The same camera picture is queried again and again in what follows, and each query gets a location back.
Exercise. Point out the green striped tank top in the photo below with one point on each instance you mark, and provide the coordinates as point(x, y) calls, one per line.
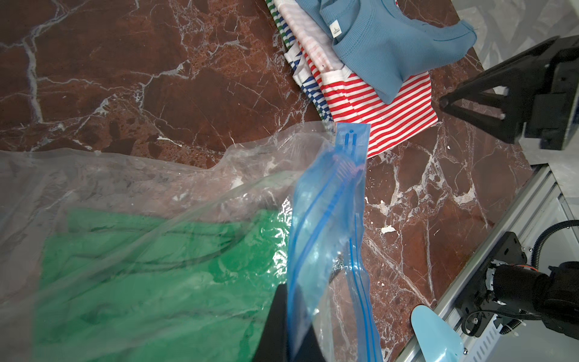
point(283, 28)

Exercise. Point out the blue striped tank top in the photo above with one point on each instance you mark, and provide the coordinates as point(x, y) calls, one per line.
point(302, 75)

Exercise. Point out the light blue tank top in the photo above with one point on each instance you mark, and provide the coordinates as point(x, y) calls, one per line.
point(382, 46)

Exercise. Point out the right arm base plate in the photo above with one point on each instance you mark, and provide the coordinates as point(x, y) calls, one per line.
point(507, 291)

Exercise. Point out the light blue garden trowel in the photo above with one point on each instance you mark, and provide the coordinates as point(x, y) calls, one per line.
point(437, 340)

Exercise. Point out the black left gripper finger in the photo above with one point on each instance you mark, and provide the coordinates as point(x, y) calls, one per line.
point(274, 342)

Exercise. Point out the solid green garment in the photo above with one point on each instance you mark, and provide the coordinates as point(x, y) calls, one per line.
point(121, 287)

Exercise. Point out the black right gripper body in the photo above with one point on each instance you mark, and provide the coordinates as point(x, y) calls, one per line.
point(554, 115)

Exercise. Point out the red striped garment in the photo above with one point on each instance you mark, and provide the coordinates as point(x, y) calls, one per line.
point(352, 100)

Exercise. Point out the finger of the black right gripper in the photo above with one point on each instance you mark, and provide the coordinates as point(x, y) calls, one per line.
point(527, 71)
point(506, 130)

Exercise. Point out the clear vacuum bag blue zipper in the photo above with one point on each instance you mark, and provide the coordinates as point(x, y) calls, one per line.
point(313, 173)

